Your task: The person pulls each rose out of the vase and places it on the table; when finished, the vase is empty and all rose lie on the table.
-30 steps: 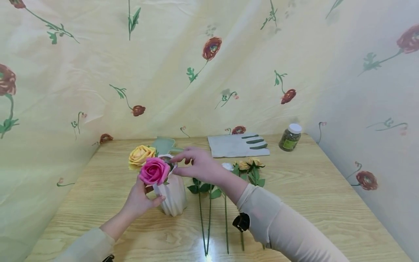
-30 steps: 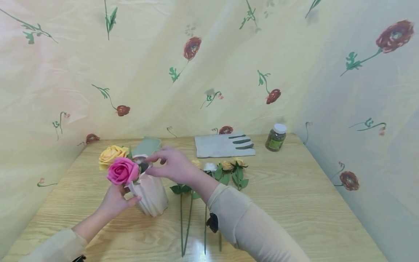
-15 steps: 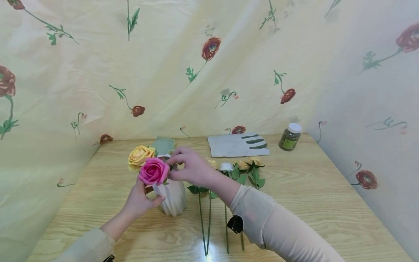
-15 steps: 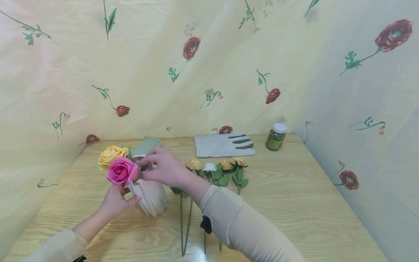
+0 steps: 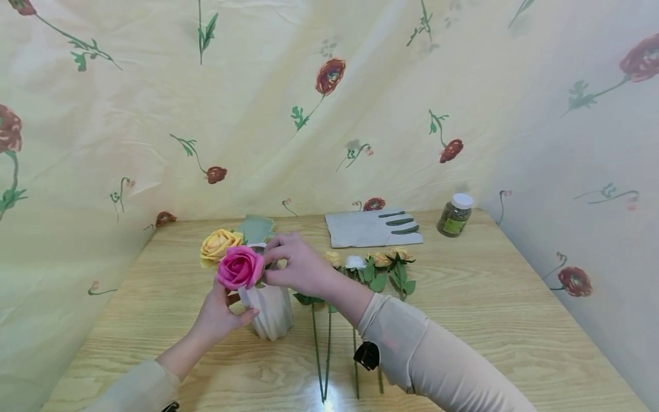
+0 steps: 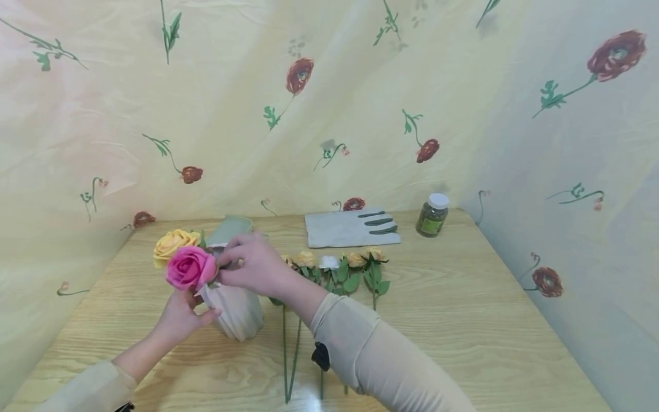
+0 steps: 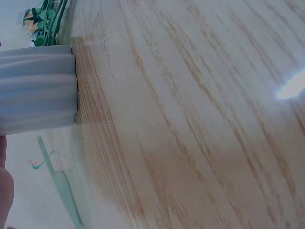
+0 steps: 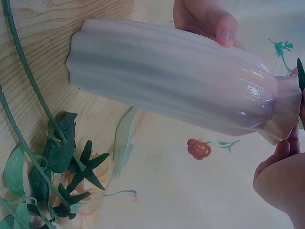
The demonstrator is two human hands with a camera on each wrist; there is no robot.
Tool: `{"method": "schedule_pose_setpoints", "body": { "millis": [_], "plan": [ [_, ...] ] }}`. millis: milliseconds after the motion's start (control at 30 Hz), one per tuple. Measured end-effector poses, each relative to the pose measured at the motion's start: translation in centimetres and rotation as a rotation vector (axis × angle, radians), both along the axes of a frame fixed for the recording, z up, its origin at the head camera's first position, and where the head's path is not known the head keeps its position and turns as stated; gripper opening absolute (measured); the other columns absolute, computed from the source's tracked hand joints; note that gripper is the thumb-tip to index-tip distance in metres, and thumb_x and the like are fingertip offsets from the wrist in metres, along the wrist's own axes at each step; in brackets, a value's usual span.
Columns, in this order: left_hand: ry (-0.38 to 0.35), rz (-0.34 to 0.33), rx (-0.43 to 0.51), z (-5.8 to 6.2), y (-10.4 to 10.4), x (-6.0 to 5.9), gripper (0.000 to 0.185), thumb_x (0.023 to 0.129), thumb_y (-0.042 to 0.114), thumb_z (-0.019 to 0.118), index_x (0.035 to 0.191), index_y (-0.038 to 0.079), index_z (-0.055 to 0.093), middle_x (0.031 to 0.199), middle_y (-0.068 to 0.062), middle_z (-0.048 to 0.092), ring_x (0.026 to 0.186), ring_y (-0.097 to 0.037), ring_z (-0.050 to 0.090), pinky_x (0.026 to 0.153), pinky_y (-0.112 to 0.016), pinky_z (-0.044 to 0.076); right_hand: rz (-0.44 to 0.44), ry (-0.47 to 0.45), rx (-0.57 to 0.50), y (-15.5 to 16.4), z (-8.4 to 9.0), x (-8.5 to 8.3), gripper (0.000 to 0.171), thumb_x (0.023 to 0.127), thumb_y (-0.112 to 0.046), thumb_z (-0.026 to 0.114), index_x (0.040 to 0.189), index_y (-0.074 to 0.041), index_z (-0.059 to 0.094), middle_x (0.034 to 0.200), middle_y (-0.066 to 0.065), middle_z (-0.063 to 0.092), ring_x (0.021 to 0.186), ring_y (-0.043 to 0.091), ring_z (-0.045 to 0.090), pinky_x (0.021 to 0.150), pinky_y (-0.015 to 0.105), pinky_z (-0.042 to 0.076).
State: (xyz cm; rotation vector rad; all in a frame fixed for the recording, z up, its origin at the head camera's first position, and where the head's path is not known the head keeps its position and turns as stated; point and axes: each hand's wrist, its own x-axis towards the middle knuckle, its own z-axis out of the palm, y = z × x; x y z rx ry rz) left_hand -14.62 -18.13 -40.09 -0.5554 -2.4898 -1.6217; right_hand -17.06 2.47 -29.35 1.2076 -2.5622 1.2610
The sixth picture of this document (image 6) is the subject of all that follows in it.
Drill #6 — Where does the person's left hand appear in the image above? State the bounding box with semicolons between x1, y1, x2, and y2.
153;288;223;347

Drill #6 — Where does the person's right hand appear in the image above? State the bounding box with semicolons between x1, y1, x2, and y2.
217;232;298;299

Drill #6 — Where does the beige ribbed vase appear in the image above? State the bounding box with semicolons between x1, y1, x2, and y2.
197;215;267;343

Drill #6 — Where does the pink artificial rose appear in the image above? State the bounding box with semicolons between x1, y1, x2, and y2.
165;245;222;292

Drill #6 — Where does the person's left forearm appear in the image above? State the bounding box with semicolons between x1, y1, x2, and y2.
33;328;173;412

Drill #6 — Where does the person's right forearm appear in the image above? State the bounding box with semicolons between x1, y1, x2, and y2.
278;269;477;412

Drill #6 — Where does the large yellow artificial rose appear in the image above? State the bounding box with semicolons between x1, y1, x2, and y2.
153;229;202;270

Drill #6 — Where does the small yellow artificial rose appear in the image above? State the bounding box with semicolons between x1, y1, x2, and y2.
362;247;391;312
286;250;323;403

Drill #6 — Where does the grey glove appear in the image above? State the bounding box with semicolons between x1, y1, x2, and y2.
304;207;402;249

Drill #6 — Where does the black wrist band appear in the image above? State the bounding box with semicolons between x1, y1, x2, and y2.
311;342;331;372

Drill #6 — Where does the glass jar with white lid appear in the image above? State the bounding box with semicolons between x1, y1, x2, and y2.
415;193;450;239

